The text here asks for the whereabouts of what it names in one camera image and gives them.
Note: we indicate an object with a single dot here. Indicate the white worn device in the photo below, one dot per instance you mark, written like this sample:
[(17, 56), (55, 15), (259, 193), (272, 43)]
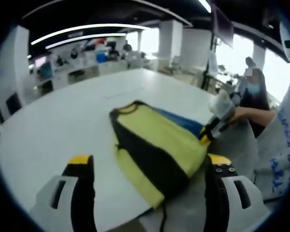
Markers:
[(286, 54)]

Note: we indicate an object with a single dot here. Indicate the blue container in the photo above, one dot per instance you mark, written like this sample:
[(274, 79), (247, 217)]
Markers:
[(102, 56)]

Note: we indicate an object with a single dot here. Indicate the person's white printed shirt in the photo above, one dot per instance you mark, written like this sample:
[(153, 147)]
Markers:
[(280, 145)]

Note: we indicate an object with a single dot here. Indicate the white square pillar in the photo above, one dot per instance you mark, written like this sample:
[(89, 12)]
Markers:
[(170, 41), (12, 60)]

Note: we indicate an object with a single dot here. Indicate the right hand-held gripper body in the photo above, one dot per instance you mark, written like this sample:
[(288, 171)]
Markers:
[(221, 108)]

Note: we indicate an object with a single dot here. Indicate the black hanging screen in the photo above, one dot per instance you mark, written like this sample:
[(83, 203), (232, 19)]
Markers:
[(222, 26)]

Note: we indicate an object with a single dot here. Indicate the row of white office desks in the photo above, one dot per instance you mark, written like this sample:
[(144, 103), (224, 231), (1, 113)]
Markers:
[(82, 72)]

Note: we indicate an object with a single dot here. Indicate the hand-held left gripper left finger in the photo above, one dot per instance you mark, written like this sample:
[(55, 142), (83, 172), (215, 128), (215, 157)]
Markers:
[(83, 193)]

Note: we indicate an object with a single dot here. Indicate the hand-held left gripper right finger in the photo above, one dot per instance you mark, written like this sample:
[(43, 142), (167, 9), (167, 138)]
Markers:
[(216, 193)]

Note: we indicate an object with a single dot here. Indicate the ceiling light strip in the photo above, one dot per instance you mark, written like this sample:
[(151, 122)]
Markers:
[(205, 5), (87, 26), (87, 36)]

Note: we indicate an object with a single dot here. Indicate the person's right hand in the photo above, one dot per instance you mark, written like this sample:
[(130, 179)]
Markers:
[(238, 117)]

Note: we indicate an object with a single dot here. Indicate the yellow garment with blue sleeve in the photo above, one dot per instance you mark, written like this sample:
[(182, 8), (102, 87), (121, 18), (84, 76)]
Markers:
[(159, 135)]

